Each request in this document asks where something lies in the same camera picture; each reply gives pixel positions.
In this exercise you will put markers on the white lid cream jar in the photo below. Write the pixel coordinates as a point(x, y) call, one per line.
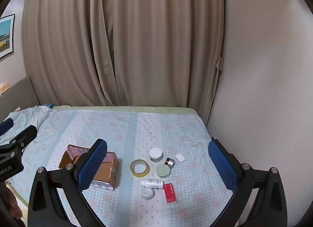
point(156, 153)

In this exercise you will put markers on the white pill bottle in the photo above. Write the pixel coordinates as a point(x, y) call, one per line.
point(152, 183)

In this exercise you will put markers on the brown cardboard box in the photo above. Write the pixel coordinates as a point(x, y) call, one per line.
point(102, 170)

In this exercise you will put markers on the framed wall poster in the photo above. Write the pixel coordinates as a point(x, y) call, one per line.
point(6, 36)

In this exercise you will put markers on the blue pink checked blanket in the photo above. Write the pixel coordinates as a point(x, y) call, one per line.
point(146, 131)

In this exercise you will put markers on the small blue item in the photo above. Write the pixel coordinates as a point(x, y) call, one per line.
point(47, 106)

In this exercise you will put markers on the person's left forearm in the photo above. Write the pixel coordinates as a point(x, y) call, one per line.
point(13, 205)

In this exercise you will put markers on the clear tape roll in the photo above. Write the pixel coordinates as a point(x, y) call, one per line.
point(133, 172)

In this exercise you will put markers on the pale green round jar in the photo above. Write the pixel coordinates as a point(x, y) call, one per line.
point(163, 170)

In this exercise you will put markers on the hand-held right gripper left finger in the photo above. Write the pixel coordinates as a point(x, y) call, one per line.
point(94, 165)

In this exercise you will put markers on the white earbuds case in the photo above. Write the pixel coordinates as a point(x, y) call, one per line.
point(180, 158)

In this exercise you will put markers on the small white round jar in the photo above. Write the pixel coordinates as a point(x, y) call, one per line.
point(148, 193)

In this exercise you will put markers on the small red silver jar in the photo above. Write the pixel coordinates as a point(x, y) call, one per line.
point(170, 162)

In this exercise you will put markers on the pale green mattress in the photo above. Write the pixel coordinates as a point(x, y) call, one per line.
point(122, 109)

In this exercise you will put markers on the orange packet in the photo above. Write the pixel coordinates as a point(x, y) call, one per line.
point(3, 88)

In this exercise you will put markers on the grey padded headboard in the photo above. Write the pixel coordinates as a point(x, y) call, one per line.
point(22, 94)

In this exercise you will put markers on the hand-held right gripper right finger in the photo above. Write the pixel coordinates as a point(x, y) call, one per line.
point(222, 165)

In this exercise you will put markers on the red carton box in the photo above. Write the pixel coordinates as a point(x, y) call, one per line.
point(170, 192)

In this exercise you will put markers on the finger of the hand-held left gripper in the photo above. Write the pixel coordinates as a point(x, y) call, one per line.
point(6, 126)
point(24, 135)

